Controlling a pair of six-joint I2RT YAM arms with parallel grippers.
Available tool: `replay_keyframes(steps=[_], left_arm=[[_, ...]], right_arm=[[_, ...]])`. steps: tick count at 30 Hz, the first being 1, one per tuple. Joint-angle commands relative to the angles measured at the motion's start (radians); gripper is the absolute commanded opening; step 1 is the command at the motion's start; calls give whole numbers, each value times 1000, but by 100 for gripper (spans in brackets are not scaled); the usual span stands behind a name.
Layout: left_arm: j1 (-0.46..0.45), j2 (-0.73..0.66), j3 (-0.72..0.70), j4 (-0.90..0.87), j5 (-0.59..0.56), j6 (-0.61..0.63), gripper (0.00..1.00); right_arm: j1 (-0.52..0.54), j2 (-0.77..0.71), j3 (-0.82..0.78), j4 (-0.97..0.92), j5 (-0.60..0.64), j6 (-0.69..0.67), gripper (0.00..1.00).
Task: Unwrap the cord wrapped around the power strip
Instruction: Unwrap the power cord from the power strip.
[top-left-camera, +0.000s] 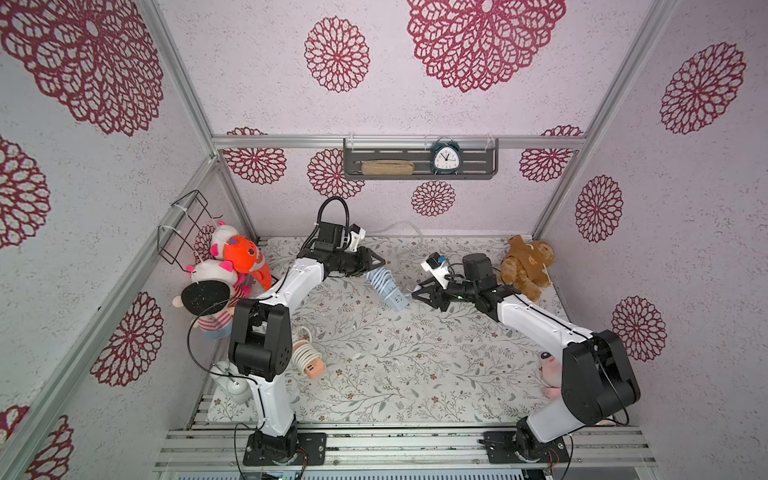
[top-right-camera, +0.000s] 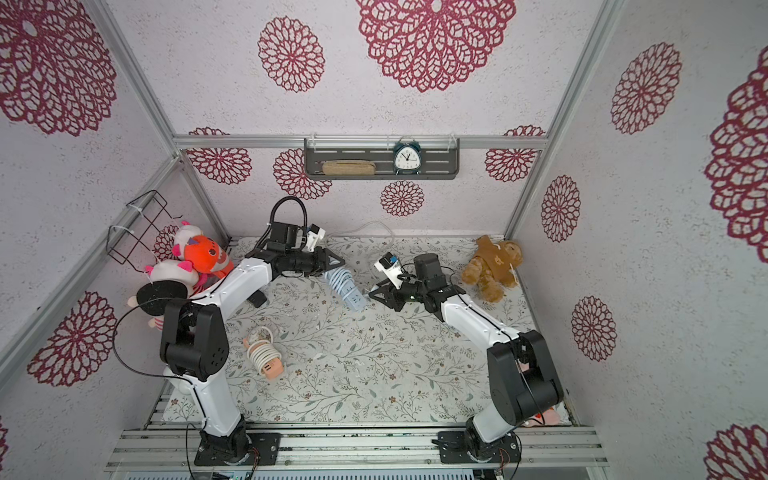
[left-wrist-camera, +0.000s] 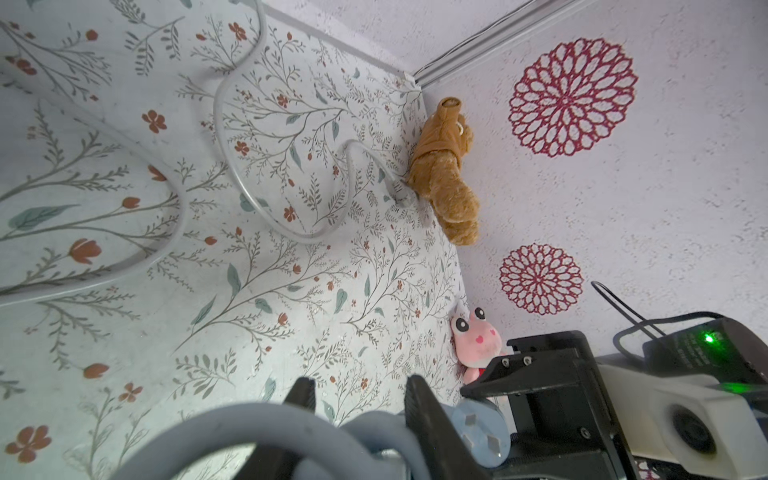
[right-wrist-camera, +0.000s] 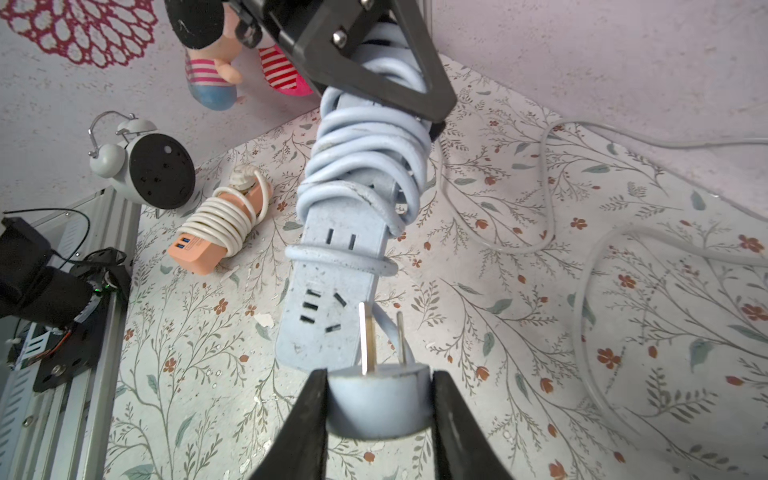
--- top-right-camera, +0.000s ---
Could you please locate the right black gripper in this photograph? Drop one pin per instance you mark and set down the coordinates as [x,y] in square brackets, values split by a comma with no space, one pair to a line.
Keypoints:
[395,291]

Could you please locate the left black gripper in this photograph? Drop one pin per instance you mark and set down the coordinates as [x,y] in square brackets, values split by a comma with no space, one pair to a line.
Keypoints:
[322,257]

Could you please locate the light blue power strip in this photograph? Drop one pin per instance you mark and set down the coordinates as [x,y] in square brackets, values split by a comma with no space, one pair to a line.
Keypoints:
[342,282]

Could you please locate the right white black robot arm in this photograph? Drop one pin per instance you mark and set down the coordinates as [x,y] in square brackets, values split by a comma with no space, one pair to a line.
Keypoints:
[522,377]

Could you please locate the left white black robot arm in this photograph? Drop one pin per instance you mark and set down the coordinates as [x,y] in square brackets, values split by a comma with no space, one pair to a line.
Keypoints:
[194,343]

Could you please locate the tan pouch on shelf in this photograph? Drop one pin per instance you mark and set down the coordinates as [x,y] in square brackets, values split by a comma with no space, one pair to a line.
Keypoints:
[348,168]

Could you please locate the floral table mat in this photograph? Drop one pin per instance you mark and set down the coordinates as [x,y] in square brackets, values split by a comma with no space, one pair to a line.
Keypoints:
[304,357]

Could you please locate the brown teddy bear plush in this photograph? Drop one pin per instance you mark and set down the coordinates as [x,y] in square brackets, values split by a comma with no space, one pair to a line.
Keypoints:
[491,269]

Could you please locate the orange fish plush toy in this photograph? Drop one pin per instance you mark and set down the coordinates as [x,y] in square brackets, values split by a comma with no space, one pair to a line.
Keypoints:
[205,254]

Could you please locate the teal alarm clock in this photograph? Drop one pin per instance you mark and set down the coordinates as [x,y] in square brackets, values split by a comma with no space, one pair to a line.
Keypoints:
[407,158]

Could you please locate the black faced striped plush doll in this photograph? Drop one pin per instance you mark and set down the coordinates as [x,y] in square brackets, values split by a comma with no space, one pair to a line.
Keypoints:
[168,280]

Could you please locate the pink plush red dotted dress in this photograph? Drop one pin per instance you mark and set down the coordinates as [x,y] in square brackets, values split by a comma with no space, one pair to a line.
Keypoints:
[554,416]

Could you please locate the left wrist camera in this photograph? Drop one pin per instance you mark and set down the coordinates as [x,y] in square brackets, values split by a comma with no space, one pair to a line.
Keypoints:
[314,235]

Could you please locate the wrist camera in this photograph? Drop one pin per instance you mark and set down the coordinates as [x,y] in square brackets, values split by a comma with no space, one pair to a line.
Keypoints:
[314,235]
[390,265]

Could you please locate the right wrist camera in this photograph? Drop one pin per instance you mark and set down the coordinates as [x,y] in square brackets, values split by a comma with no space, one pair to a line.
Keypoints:
[390,265]

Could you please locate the grey wall shelf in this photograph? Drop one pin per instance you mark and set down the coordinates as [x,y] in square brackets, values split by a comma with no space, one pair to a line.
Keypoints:
[441,157]

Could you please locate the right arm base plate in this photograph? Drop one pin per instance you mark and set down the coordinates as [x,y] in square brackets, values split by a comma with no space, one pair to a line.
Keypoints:
[477,447]

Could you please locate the black wire wall basket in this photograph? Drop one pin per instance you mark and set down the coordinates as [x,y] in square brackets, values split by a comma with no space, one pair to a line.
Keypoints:
[146,236]

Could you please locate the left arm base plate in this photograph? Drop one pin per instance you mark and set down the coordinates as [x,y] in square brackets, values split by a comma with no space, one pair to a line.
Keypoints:
[237,449]

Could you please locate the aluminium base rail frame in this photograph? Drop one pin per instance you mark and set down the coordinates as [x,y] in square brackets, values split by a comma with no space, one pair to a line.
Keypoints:
[374,448]

